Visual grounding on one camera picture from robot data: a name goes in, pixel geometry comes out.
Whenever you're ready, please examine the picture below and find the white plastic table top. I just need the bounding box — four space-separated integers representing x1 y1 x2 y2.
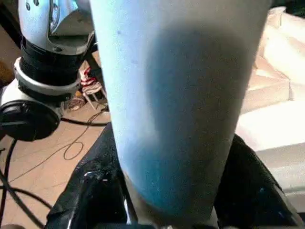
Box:
236 6 305 215

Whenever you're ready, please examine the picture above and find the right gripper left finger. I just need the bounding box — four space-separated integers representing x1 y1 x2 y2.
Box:
45 122 130 229

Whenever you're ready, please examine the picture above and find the white plastic table leg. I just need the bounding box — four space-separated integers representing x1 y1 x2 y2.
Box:
88 0 273 226

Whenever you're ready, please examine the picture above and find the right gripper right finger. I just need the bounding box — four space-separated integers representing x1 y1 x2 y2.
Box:
213 134 305 229

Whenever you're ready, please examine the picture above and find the thin grey floor cable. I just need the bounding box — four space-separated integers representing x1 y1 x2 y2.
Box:
10 107 111 184

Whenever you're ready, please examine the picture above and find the black floor cable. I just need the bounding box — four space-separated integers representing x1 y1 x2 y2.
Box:
0 138 53 229

